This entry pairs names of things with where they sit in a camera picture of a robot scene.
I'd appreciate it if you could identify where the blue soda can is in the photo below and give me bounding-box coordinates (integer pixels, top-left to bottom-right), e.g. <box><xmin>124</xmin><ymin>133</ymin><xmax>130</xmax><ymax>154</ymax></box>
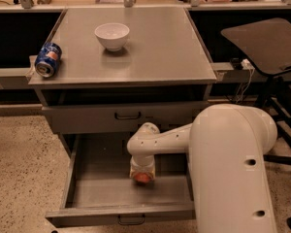
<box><xmin>34</xmin><ymin>42</ymin><xmax>62</xmax><ymax>78</ymax></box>

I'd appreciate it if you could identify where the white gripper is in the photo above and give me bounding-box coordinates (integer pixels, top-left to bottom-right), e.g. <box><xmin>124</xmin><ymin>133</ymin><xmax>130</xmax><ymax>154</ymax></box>
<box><xmin>129</xmin><ymin>155</ymin><xmax>155</xmax><ymax>181</ymax></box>

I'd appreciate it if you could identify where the grey drawer cabinet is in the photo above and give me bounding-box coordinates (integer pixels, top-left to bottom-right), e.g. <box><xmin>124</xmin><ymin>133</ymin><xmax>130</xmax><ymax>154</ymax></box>
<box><xmin>27</xmin><ymin>6</ymin><xmax>217</xmax><ymax>157</ymax></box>

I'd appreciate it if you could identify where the open grey lower drawer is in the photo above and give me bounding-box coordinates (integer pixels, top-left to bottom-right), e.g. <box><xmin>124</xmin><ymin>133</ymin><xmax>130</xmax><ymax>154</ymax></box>
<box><xmin>46</xmin><ymin>132</ymin><xmax>195</xmax><ymax>228</ymax></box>

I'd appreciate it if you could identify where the red apple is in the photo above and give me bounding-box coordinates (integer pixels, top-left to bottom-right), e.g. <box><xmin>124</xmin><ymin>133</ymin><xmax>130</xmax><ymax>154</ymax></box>
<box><xmin>134</xmin><ymin>173</ymin><xmax>151</xmax><ymax>183</ymax></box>

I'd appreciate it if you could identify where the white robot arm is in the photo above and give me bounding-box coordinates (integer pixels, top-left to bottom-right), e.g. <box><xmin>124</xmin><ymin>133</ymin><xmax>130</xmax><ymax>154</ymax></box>
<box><xmin>127</xmin><ymin>104</ymin><xmax>277</xmax><ymax>233</ymax></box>

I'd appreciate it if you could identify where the white ceramic bowl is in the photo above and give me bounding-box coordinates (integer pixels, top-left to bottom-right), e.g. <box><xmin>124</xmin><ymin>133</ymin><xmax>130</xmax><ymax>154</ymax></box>
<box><xmin>94</xmin><ymin>22</ymin><xmax>130</xmax><ymax>51</ymax></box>

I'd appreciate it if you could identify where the white cables and plug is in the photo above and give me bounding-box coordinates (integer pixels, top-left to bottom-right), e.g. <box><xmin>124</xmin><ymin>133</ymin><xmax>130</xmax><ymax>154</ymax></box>
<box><xmin>230</xmin><ymin>58</ymin><xmax>256</xmax><ymax>105</ymax></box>

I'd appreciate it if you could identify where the closed grey upper drawer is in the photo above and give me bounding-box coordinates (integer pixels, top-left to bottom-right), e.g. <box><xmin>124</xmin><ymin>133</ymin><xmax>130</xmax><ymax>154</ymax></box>
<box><xmin>43</xmin><ymin>101</ymin><xmax>209</xmax><ymax>134</ymax></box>

